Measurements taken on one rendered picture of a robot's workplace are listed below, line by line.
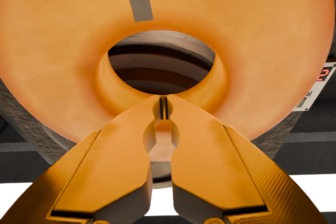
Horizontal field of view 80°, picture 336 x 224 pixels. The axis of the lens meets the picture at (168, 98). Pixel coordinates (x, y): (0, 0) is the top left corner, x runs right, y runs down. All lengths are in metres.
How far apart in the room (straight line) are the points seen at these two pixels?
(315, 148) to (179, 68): 9.15
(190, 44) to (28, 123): 0.65
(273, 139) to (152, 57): 0.66
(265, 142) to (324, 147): 8.73
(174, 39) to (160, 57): 0.03
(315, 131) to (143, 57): 5.94
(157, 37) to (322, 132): 6.07
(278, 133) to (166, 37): 0.63
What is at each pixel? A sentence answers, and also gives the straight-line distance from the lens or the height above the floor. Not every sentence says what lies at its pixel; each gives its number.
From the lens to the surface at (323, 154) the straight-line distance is 9.37.
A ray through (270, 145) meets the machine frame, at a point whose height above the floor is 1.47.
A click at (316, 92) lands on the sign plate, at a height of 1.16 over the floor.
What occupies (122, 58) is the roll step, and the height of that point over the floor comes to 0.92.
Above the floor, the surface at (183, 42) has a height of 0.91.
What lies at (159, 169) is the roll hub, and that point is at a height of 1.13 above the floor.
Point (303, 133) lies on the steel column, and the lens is 6.01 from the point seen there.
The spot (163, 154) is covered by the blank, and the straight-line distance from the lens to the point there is 0.16.
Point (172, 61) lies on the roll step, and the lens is 0.31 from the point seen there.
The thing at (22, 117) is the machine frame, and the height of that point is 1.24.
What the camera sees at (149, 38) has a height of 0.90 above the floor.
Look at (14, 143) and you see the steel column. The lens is 6.58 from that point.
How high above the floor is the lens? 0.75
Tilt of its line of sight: 45 degrees up
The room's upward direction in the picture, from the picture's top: 176 degrees clockwise
